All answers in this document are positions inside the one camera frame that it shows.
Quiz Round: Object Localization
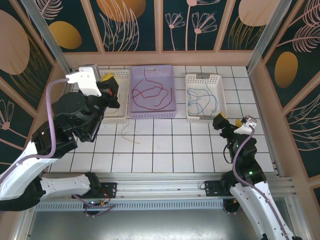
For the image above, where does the thin red cable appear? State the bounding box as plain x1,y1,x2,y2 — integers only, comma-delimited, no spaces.
131,67,166,100
133,87,174,111

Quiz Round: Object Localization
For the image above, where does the white perforated plastic basket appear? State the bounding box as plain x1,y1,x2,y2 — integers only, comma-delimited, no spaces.
96,69,131,125

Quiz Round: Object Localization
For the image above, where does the purple perforated plastic basket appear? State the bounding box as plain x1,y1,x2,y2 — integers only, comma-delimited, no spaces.
127,64,178,120

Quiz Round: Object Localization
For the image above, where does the aluminium side rail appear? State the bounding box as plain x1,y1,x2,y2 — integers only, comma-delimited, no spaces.
247,69,293,198

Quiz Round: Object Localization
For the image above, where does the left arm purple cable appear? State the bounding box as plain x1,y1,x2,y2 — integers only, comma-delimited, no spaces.
0,77,117,218

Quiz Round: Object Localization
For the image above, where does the white basket with grey handle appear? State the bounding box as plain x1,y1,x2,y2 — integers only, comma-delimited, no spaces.
185,73,228,125

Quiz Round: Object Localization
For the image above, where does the aluminium frame post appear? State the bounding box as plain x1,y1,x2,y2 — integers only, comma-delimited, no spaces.
21,0,76,76
246,0,293,73

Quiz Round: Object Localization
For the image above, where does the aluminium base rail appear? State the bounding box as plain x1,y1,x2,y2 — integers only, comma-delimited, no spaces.
42,171,233,201

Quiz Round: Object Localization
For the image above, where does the grey slotted cable duct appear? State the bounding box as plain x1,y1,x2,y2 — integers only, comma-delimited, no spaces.
34,199,226,212

